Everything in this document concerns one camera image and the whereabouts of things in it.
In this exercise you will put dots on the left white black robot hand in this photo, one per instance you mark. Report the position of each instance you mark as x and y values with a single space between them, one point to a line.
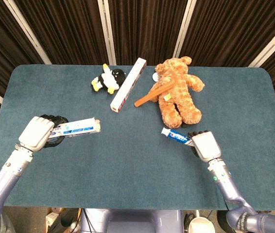
35 133

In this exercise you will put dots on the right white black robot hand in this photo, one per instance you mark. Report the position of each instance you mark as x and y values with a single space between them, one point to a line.
206 145

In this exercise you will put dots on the white blue toothpaste tube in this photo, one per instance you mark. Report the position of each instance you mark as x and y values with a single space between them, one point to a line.
176 137

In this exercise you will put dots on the blue white toothpaste box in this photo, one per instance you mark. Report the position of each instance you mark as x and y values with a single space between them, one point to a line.
79 127

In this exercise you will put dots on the left silver lilac robot arm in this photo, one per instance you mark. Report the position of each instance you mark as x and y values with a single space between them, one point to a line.
8 177

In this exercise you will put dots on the small cardboard box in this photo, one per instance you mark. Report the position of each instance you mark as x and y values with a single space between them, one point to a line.
52 219

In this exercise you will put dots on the brown teddy bear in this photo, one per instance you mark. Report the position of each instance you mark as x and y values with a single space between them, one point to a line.
178 97

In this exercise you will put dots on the black trash bin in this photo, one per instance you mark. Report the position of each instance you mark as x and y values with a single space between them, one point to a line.
221 219

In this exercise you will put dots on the wooden rolling pin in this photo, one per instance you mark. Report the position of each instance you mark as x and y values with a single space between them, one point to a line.
149 95

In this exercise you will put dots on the white round bucket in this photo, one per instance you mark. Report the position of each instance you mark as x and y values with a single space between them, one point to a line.
200 225

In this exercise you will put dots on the teal table cover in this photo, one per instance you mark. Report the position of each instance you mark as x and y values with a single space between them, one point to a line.
127 165

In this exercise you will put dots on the white round disc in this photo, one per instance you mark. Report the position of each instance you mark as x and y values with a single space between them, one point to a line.
155 77

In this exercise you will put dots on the black white penguin plush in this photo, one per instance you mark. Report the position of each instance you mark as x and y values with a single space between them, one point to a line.
108 78

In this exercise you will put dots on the long white red carton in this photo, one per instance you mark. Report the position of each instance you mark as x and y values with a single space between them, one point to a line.
127 85

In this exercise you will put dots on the lilac robot torso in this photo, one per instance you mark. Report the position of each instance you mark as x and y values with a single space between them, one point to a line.
132 221

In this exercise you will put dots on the dark brown pleated curtain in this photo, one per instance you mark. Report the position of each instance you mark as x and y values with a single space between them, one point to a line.
74 29

